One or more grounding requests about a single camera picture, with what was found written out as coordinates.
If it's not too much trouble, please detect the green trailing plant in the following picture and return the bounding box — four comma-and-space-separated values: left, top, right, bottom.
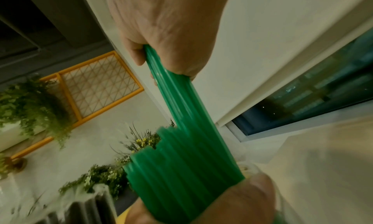
0, 75, 73, 150

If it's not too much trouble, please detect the pack of green straws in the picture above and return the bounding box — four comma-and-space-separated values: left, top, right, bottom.
143, 44, 231, 164

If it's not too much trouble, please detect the green fern plant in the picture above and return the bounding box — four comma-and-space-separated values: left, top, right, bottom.
58, 124, 162, 200

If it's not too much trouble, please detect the white roller blind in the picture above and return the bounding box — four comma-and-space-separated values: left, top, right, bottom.
192, 0, 373, 127

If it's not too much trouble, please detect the white planter box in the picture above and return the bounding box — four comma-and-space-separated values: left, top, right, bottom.
0, 120, 44, 152

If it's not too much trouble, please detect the person's left hand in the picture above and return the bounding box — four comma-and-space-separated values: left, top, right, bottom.
124, 173, 276, 224

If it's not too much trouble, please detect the person's right hand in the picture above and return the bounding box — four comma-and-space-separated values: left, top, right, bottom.
105, 0, 235, 81

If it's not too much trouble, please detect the bundle of gray straws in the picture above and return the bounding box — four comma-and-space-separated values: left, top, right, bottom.
28, 184, 117, 224

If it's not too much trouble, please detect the bunch of green straws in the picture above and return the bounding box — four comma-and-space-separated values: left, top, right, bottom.
124, 126, 245, 224

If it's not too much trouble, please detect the yellow lattice screen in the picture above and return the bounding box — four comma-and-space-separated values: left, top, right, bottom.
10, 50, 145, 160

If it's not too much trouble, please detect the small potted plant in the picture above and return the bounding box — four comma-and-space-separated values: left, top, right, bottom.
0, 154, 28, 180

